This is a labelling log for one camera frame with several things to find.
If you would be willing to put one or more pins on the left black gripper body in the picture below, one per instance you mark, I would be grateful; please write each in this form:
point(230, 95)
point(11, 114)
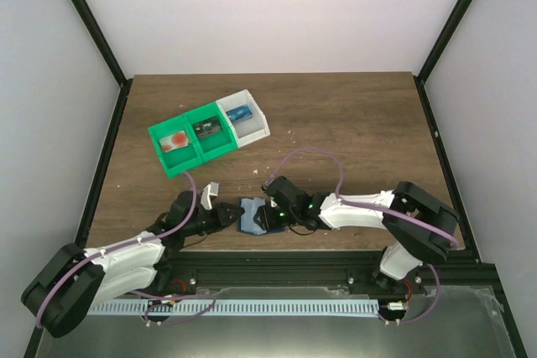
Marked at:
point(203, 226)

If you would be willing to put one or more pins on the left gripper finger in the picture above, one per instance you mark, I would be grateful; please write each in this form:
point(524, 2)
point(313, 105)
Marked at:
point(226, 223)
point(227, 210)

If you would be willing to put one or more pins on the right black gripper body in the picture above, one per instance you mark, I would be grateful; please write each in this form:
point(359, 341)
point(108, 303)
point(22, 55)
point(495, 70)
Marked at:
point(289, 217)

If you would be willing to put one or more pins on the blue leather card holder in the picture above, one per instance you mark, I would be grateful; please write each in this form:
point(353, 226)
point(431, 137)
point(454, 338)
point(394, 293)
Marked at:
point(246, 225)

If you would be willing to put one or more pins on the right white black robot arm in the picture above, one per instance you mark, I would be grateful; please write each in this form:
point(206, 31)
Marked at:
point(422, 226)

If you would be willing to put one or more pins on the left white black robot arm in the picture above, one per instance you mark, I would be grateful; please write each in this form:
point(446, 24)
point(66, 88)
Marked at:
point(76, 280)

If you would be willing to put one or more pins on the white red credit card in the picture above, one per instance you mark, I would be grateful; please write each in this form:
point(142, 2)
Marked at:
point(174, 141)

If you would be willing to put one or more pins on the black credit card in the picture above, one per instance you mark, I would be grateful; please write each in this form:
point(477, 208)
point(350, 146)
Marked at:
point(207, 127)

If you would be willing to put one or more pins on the blue credit card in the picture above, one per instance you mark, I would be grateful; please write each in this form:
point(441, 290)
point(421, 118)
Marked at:
point(239, 114)

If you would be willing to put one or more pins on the middle green bin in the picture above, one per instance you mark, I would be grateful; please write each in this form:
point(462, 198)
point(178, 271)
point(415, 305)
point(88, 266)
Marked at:
point(217, 144)

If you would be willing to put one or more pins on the green bin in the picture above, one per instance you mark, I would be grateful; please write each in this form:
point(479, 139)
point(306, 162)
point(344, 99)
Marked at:
point(179, 160)
point(217, 144)

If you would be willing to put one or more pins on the left green bin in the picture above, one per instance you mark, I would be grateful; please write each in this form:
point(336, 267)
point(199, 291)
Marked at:
point(179, 160)

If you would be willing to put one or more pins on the white bin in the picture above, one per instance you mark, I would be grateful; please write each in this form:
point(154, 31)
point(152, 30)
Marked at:
point(249, 131)

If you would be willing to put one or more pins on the grey metal sheet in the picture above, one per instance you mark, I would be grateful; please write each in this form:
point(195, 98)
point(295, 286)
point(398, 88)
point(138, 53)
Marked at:
point(465, 322)

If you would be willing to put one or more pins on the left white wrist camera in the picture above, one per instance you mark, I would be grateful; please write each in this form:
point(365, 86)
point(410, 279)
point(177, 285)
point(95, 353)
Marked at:
point(208, 194)

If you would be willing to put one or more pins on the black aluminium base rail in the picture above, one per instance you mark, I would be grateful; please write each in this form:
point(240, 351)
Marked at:
point(331, 269)

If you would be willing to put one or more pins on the light blue slotted cable duct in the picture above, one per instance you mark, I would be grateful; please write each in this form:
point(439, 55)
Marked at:
point(244, 307)

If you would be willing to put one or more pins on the left black side rail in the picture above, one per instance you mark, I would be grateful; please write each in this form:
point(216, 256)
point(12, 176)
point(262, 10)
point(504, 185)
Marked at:
point(102, 166)

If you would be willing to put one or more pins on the black side rail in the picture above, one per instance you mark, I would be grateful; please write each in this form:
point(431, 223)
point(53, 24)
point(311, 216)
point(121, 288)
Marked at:
point(102, 166)
point(470, 249)

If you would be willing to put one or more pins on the right black side rail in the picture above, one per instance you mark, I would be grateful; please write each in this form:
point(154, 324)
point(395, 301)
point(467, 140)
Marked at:
point(470, 249)

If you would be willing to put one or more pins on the left black frame post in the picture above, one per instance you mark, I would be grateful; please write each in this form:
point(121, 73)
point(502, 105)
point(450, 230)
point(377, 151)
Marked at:
point(94, 30)

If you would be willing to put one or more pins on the black frame post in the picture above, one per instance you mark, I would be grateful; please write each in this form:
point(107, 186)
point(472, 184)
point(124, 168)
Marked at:
point(94, 30)
point(449, 28)

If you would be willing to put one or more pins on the right black frame post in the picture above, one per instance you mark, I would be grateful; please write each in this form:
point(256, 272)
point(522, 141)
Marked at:
point(449, 28)

